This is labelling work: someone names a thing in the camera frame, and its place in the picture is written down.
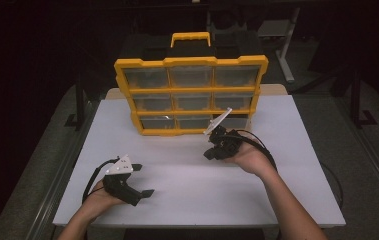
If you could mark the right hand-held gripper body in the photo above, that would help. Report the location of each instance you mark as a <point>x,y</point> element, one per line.
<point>228,145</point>

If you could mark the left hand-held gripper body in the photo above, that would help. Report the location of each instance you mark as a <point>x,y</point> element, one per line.
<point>118,185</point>

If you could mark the clear plastic pulled drawer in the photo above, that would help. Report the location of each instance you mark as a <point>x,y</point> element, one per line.
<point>241,122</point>

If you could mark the yellow black drawer organizer cabinet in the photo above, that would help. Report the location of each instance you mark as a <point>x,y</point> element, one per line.
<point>190,61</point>

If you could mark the person's left hand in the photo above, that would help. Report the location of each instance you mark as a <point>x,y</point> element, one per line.
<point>102,200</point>

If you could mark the person's right hand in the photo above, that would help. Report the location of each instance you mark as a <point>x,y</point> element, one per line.
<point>253,160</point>

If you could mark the set of clear plastic drawers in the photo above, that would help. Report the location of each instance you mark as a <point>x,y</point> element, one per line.
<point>190,76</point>

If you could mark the black metal stand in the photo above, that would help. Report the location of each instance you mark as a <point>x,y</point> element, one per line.
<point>79,106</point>
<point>355,100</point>

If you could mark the white metal stand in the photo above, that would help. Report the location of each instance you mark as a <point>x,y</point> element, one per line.
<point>287,43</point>

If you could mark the grey metal floor rail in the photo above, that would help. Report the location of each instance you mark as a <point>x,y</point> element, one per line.
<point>60,186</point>
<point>377,166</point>

